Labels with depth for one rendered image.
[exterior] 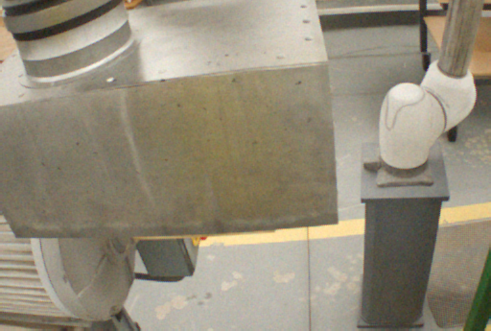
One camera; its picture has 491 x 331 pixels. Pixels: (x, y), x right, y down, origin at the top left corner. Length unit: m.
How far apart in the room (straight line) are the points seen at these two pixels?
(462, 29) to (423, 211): 0.55
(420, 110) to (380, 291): 0.72
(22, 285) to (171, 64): 0.37
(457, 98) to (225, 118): 1.20
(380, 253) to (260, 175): 1.30
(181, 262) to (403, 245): 0.84
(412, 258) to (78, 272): 1.27
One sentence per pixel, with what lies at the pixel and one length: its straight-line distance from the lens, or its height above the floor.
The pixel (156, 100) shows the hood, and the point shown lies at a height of 1.51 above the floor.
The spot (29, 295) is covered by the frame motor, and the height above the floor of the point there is 1.25.
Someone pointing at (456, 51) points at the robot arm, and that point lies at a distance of 1.43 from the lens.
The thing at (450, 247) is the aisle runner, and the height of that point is 0.00.
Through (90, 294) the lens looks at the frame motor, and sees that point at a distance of 0.61.
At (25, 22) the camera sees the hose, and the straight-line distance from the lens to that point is 0.37.
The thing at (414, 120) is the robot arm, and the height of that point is 0.92.
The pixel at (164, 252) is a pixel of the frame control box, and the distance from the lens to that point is 0.97.
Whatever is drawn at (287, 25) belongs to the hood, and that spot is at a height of 1.53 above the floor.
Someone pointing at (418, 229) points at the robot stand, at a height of 0.55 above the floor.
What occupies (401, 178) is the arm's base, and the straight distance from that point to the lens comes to 1.48.
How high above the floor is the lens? 1.67
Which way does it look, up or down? 35 degrees down
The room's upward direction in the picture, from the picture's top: 11 degrees counter-clockwise
